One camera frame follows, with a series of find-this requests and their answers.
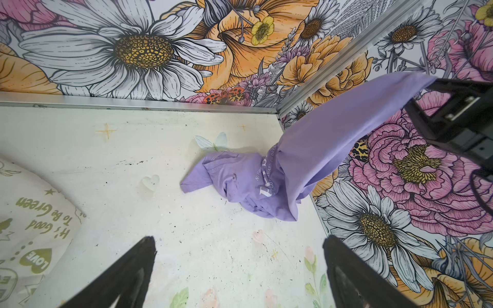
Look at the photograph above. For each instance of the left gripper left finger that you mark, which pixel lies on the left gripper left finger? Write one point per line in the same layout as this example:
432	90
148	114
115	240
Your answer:
125	283

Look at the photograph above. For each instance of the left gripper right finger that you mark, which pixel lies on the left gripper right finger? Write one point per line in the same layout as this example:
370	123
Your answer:
354	283

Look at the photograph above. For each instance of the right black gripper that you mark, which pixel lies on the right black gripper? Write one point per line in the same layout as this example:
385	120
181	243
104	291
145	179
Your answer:
462	125

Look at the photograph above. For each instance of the lavender purple shirt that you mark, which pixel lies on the lavender purple shirt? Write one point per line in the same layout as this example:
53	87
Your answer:
272	185

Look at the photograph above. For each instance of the right aluminium corner post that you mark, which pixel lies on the right aluminium corner post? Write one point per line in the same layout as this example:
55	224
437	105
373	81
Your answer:
396	14

